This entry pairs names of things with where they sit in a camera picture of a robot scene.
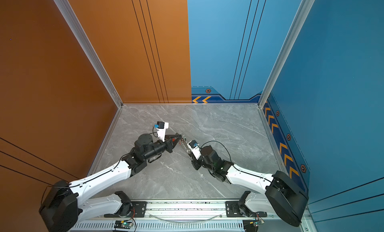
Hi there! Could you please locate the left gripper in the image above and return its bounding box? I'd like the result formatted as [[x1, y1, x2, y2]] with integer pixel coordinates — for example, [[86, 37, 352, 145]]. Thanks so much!
[[143, 134, 182, 163]]

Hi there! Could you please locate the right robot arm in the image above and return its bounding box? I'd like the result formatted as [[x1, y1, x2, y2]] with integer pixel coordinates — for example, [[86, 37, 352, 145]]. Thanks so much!
[[187, 141, 309, 227]]

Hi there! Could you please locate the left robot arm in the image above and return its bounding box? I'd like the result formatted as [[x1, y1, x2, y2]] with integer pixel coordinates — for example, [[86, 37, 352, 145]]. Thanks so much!
[[39, 134, 182, 232]]

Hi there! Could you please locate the green circuit board right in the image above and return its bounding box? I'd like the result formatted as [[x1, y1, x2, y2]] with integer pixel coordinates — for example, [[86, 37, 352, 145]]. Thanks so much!
[[243, 220, 265, 232]]

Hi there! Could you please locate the green circuit board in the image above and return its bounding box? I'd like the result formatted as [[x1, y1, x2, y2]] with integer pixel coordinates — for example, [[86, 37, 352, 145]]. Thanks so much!
[[243, 220, 265, 232], [114, 220, 135, 231]]

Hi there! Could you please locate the green circuit board left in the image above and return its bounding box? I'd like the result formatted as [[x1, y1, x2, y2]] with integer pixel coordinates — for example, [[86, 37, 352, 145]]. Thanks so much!
[[114, 220, 135, 231]]

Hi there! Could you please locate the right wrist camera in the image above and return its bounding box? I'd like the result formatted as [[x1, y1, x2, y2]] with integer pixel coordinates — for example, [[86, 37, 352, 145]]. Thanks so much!
[[187, 140, 201, 160]]

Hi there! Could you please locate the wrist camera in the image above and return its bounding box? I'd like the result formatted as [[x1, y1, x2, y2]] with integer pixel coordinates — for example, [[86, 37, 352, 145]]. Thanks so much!
[[187, 140, 201, 160], [154, 122, 169, 142]]

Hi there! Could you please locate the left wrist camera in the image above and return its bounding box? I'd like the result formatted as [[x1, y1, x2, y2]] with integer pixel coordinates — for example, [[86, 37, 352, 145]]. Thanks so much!
[[154, 122, 169, 142]]

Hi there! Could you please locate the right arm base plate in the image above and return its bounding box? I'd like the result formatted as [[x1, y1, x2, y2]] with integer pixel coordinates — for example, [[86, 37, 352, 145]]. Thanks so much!
[[225, 201, 268, 219]]

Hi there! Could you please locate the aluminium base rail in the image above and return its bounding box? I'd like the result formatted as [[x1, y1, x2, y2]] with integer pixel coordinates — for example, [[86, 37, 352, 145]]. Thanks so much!
[[72, 199, 317, 232]]

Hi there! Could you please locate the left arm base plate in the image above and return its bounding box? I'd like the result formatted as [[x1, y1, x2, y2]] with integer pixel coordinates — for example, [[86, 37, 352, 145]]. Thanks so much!
[[104, 201, 147, 218]]

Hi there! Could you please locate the aluminium corner post left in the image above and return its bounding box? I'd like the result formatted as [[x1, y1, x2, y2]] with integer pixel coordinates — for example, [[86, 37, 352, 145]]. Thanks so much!
[[53, 0, 124, 109]]

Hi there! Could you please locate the aluminium corner post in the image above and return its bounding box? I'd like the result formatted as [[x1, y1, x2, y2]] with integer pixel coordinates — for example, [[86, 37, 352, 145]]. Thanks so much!
[[53, 0, 124, 109], [258, 0, 315, 109]]

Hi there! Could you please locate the aluminium corner post right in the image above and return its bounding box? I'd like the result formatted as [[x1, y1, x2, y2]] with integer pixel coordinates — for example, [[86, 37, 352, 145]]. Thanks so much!
[[258, 0, 315, 109]]

